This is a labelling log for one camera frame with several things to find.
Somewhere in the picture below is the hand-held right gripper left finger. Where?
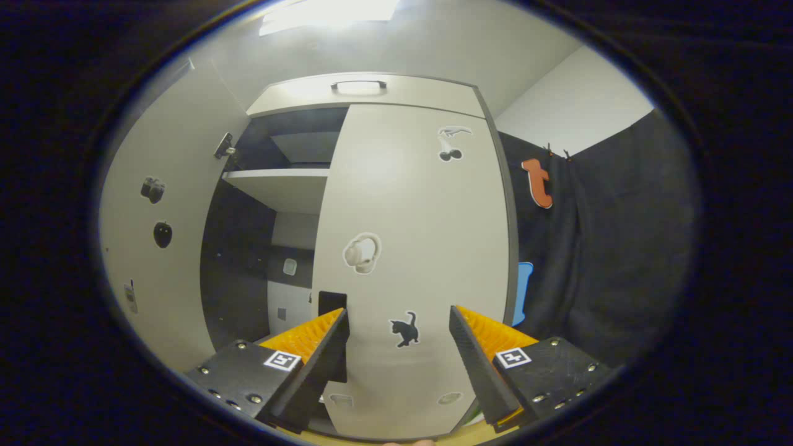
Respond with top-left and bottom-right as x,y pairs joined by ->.
185,308 -> 351,434

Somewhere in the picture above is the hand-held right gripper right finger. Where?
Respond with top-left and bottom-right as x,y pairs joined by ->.
450,304 -> 615,428

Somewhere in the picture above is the white cabinet door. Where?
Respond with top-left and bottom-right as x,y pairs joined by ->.
310,103 -> 512,440
99,59 -> 252,372

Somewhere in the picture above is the white cabinet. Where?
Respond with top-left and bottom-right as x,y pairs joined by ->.
199,73 -> 520,434

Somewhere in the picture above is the white cabinet drawer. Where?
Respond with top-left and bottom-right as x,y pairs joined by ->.
247,73 -> 486,118

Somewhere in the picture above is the ceiling light panel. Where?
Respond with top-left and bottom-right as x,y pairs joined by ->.
259,0 -> 400,37

